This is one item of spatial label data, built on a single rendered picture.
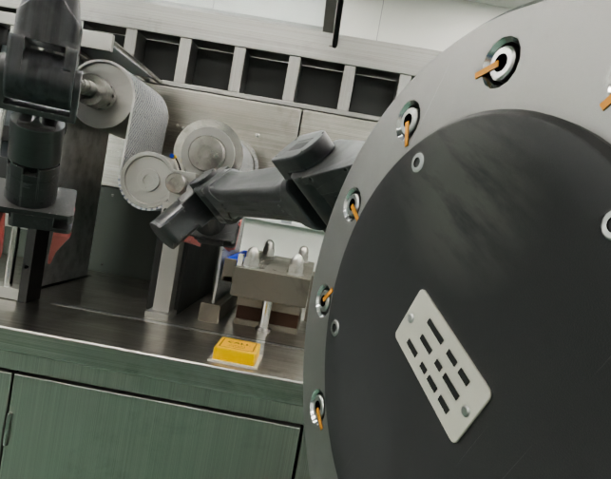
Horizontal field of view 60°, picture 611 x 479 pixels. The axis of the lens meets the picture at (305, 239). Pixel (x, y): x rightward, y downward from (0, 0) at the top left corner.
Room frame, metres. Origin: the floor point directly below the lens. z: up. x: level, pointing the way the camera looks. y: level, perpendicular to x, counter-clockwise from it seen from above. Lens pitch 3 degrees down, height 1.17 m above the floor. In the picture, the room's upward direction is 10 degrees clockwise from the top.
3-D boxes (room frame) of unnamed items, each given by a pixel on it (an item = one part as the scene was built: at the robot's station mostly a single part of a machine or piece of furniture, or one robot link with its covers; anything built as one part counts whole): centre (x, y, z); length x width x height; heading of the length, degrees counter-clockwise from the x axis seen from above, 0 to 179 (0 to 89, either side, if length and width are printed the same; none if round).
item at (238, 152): (1.12, 0.23, 1.25); 0.15 x 0.01 x 0.15; 88
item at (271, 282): (1.28, 0.05, 1.00); 0.40 x 0.16 x 0.06; 178
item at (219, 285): (1.25, 0.17, 0.97); 0.23 x 0.01 x 0.09; 178
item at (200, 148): (1.11, 0.23, 1.25); 0.07 x 0.02 x 0.07; 88
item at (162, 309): (1.08, 0.27, 1.05); 0.06 x 0.05 x 0.31; 178
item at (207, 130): (1.24, 0.23, 1.25); 0.26 x 0.12 x 0.12; 178
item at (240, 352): (0.88, 0.08, 0.91); 0.07 x 0.07 x 0.02; 88
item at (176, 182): (1.05, 0.27, 1.18); 0.04 x 0.02 x 0.04; 88
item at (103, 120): (1.26, 0.48, 1.33); 0.25 x 0.14 x 0.14; 178
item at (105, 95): (1.11, 0.48, 1.33); 0.06 x 0.06 x 0.06; 88
